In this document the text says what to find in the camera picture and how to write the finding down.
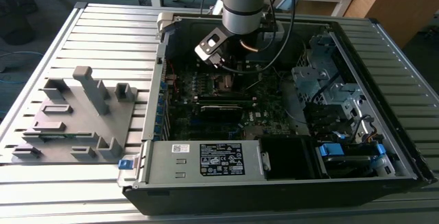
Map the hard disk in blue carrier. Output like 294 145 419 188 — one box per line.
315 142 387 180

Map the black expansion card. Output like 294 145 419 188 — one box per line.
200 104 242 122

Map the silver drive cage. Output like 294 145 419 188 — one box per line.
289 34 369 106

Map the silver power supply unit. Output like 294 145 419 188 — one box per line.
133 140 272 185

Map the grey parts rack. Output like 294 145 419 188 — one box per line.
9 66 140 164

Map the wooden cabinet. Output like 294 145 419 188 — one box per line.
344 0 439 49

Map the black office chair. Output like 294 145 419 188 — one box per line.
0 0 38 45

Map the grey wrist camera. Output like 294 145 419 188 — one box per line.
261 21 285 42

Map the black RAM slot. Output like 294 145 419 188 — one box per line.
197 95 253 101

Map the black cable bundle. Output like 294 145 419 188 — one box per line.
304 103 348 135

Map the thin red wire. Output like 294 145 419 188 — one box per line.
169 63 180 93

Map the finned chipset heatsink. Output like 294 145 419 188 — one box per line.
244 125 265 137

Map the grey case release latch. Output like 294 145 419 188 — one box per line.
156 12 182 41

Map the green RAM stick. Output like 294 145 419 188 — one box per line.
38 133 76 140

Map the black drive cable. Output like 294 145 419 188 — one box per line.
352 114 375 143

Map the black thick cable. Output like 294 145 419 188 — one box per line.
309 71 340 105

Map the metal locking lever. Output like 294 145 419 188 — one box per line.
246 79 266 91

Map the blue floor cable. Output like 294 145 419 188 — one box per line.
0 50 45 85

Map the black PC case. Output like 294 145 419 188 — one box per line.
116 12 437 217

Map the green motherboard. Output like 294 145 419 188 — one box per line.
164 59 302 141

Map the CPU socket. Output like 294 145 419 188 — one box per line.
210 73 249 97

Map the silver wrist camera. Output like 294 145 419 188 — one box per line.
193 27 229 70

